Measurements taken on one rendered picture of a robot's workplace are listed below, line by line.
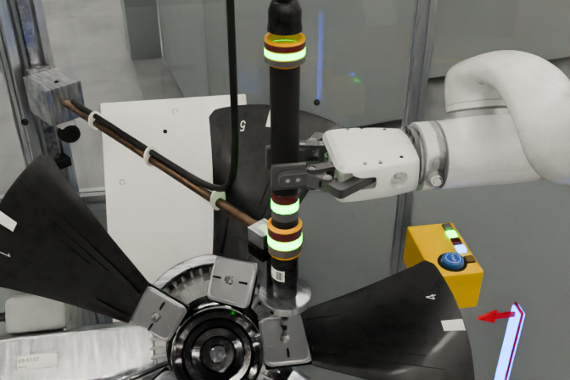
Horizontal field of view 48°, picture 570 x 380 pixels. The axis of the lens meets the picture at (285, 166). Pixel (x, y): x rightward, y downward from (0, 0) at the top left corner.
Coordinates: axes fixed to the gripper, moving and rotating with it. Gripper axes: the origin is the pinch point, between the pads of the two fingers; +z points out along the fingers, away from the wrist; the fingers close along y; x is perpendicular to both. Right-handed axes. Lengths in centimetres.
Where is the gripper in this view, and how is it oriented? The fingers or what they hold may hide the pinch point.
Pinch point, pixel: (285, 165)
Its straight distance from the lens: 75.7
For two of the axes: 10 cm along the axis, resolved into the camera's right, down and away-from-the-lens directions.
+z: -9.9, 0.7, -1.4
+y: -1.6, -5.1, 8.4
